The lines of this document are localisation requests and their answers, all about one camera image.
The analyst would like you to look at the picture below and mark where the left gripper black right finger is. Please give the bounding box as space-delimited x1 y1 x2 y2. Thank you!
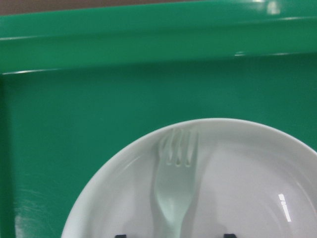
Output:
223 234 235 238

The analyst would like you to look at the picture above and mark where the pale mint plastic fork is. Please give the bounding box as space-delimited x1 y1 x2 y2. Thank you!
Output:
154 129 200 238

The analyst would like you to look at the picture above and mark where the white round plate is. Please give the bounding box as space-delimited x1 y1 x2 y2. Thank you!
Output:
62 119 317 238

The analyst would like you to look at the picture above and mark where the green plastic tray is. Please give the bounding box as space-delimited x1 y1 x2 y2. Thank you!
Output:
0 0 317 238

